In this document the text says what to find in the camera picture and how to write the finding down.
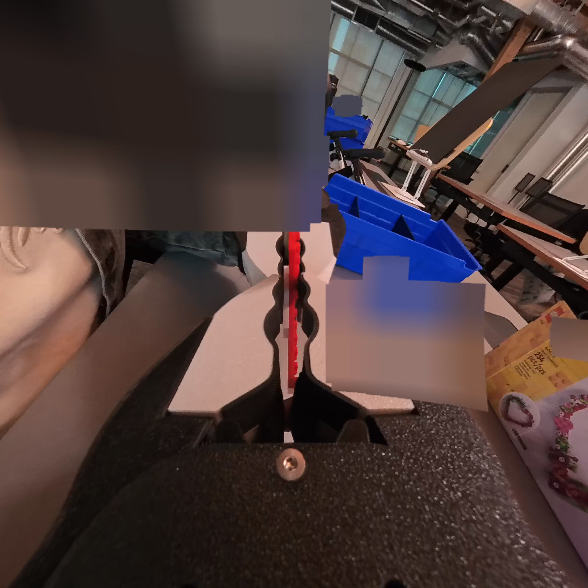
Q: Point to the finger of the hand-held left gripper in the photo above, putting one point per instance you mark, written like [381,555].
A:
[262,257]
[314,250]

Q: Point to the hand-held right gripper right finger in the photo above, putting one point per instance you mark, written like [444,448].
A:
[320,363]

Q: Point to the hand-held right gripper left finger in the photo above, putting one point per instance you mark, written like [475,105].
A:
[229,358]

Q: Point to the long red lego plate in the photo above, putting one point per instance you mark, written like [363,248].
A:
[294,257]

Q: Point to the yellow white lego box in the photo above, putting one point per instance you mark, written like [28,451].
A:
[528,367]

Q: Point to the blue plastic bin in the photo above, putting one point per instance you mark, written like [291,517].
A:
[349,124]
[376,229]

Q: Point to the person's dark jacket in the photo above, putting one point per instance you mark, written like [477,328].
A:
[110,257]

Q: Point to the wood top office table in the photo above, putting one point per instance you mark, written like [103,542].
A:
[505,204]
[542,248]

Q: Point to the black mesh office chair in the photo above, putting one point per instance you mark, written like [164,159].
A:
[551,206]

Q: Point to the silver round air duct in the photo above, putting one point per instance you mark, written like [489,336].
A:
[569,50]

